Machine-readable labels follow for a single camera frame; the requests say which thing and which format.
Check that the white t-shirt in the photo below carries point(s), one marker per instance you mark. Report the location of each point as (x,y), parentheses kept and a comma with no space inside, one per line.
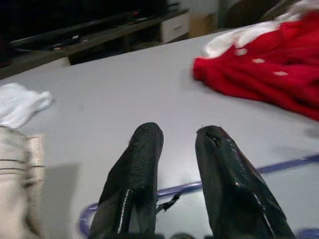
(20,104)

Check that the black low TV bench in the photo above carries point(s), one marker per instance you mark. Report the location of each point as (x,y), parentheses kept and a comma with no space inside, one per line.
(87,32)

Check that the large brown cardboard box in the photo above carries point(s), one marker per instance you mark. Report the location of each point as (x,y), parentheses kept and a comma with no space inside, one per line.
(203,23)

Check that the brown chair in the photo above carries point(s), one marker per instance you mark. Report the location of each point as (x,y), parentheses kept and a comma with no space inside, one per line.
(249,11)

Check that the red polo shirt plaid trim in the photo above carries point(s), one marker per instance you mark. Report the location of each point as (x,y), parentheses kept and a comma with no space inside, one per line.
(261,82)

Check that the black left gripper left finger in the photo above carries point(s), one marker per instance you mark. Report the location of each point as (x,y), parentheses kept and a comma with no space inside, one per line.
(134,179)

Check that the cream denim jacket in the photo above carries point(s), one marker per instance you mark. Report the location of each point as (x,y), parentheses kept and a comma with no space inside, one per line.
(17,179)

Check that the purple plastic clothes hanger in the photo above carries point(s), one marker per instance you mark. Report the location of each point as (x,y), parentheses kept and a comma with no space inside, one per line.
(179,188)

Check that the red jacket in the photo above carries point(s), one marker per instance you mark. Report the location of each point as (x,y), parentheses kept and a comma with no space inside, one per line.
(306,30)

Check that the white side drawer unit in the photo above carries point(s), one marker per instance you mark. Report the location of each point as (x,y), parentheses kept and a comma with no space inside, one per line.
(175,26)

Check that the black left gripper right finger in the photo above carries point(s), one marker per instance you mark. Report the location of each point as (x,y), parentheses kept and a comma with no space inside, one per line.
(231,184)

